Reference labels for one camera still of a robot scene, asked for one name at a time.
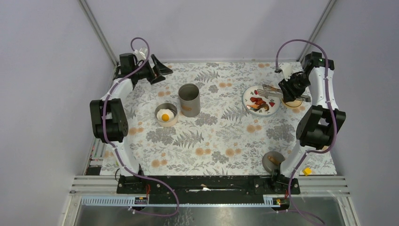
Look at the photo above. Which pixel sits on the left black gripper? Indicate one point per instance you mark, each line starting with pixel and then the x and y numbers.
pixel 155 75

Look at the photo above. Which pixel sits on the round steel lunch bowl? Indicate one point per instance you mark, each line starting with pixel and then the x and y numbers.
pixel 173 109

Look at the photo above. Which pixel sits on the metal food tongs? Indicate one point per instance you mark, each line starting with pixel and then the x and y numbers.
pixel 270 91

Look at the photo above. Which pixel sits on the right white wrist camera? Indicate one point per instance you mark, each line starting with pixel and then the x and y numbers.
pixel 285 69

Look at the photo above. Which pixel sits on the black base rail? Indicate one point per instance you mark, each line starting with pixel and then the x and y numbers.
pixel 208 189

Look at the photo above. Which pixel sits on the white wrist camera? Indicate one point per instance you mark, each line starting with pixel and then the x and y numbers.
pixel 141 54
pixel 285 69

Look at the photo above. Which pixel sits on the small yellow block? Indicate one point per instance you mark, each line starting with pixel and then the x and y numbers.
pixel 307 171

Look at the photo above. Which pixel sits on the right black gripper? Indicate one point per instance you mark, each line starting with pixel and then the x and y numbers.
pixel 289 94

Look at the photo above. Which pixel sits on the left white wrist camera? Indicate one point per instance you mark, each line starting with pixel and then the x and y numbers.
pixel 141 54

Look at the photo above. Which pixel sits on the red toy bacon pieces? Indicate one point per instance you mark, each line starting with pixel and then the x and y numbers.
pixel 257 101

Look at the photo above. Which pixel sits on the floral patterned table mat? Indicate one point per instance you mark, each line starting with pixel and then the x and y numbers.
pixel 224 138

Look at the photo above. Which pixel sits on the grey cylindrical lunch container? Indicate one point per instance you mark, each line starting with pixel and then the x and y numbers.
pixel 189 96

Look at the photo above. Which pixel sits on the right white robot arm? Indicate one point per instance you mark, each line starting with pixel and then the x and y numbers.
pixel 321 123

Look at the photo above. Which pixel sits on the beige round lid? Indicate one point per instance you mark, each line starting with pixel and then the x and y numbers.
pixel 292 104

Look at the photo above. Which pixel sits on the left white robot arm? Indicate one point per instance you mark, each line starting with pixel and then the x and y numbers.
pixel 108 118

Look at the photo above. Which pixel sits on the grey lid with wooden knob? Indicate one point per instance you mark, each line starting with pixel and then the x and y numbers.
pixel 272 160

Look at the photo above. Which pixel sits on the toy fried egg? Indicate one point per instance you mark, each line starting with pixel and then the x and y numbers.
pixel 165 115

